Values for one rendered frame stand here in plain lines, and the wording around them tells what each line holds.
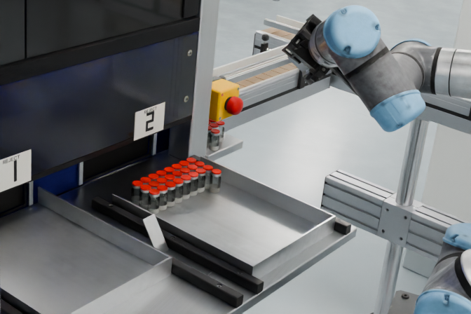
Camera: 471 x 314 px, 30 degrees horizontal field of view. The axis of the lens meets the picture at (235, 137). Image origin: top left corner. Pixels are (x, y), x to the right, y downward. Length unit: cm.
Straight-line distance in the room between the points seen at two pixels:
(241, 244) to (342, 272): 166
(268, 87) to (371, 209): 57
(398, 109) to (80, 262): 61
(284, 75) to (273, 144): 187
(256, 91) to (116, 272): 85
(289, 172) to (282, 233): 227
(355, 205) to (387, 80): 140
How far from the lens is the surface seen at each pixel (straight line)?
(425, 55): 140
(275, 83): 228
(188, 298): 147
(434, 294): 136
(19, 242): 160
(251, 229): 167
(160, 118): 177
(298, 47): 146
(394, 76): 129
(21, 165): 154
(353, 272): 328
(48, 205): 170
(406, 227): 259
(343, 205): 268
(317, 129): 442
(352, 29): 126
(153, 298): 147
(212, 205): 174
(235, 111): 191
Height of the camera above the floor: 172
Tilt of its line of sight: 24 degrees down
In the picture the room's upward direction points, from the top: 6 degrees clockwise
